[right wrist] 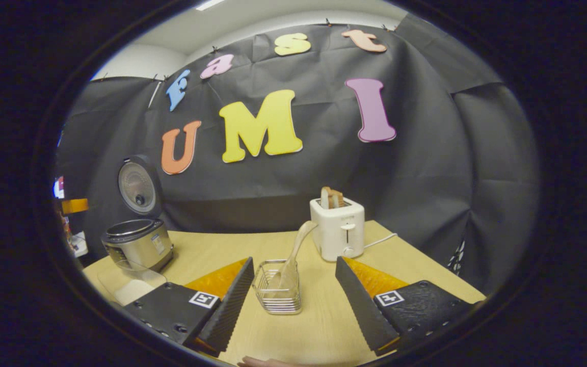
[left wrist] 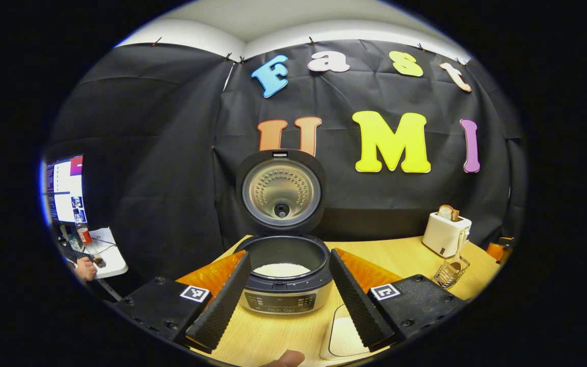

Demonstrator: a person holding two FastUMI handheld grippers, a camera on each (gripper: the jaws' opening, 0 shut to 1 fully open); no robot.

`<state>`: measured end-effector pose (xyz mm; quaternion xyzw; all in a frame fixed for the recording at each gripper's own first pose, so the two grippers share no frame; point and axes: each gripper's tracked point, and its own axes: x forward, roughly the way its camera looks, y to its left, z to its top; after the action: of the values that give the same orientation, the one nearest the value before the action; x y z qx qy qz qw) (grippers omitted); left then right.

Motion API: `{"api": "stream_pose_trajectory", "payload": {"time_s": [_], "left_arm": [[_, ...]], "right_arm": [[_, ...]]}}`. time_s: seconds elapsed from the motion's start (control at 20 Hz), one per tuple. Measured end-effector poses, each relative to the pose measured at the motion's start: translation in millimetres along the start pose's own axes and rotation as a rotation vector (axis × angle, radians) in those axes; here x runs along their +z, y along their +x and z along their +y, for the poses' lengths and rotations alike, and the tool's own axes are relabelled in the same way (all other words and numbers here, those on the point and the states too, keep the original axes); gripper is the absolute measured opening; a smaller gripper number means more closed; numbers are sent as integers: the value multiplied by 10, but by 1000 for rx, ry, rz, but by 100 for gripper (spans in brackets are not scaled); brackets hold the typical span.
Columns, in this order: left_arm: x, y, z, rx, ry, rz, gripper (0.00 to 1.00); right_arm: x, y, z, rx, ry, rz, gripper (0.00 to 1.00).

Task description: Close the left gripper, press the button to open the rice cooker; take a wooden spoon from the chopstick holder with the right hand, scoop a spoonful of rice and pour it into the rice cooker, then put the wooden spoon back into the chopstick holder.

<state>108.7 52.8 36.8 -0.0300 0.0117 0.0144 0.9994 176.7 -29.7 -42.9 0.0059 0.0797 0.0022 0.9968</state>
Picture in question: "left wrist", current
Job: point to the computer monitor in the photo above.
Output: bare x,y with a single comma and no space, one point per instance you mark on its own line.
64,188

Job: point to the wooden spoon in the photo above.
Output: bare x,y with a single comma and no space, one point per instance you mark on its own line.
459,250

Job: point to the white desk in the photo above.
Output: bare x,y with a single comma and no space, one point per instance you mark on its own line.
110,260

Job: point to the toast bread slice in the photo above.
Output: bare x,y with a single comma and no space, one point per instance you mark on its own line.
448,212

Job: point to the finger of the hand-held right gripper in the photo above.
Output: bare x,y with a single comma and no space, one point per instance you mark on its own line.
496,251

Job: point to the clear tray of rice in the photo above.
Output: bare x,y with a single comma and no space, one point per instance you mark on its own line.
342,336

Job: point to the black backdrop cloth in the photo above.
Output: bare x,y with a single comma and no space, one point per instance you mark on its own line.
171,153

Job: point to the white toaster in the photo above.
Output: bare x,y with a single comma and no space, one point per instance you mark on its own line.
444,234

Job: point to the grey silver rice cooker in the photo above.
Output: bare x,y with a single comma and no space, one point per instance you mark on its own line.
281,191

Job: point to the white rice pile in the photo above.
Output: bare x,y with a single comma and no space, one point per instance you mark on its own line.
282,270

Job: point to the black keyboard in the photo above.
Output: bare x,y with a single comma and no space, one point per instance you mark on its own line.
74,253

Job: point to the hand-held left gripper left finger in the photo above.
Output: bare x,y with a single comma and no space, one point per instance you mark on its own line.
224,306

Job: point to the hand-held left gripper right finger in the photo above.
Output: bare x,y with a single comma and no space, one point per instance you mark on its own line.
357,306

